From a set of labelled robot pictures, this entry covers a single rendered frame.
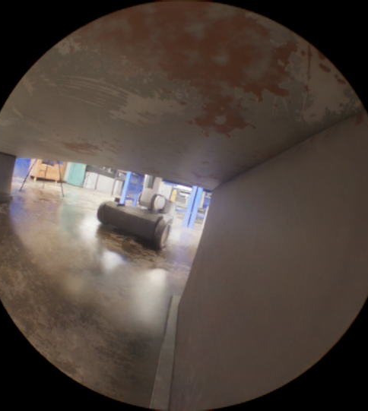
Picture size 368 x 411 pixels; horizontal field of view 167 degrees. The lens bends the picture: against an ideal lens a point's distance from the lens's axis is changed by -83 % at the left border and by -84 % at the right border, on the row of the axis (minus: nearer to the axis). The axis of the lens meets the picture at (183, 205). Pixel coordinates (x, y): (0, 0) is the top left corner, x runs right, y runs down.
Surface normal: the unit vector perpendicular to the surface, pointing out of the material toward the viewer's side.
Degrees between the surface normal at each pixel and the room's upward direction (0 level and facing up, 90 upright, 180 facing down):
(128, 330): 0
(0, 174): 90
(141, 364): 0
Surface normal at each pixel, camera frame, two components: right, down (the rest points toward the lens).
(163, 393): 0.24, -0.97
